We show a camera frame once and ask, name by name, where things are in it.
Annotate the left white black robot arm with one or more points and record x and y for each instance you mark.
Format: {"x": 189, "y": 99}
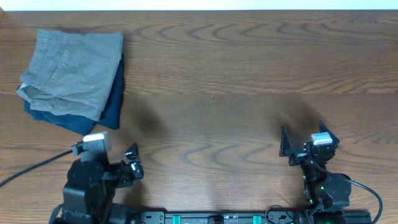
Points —
{"x": 91, "y": 186}

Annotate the folded navy blue shorts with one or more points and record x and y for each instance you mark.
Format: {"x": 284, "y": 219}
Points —
{"x": 110, "y": 116}

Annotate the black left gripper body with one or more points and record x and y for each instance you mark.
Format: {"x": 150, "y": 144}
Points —
{"x": 129, "y": 168}

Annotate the grey cotton shorts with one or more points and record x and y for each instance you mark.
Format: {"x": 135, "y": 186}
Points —
{"x": 71, "y": 73}

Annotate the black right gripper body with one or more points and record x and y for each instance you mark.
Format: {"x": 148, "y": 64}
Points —
{"x": 298, "y": 157}

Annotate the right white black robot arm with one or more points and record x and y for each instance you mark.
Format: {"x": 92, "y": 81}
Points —
{"x": 327, "y": 193}

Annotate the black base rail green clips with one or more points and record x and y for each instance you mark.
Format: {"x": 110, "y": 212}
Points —
{"x": 276, "y": 215}

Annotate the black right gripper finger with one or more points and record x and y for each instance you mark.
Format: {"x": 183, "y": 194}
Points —
{"x": 323, "y": 129}
{"x": 285, "y": 146}

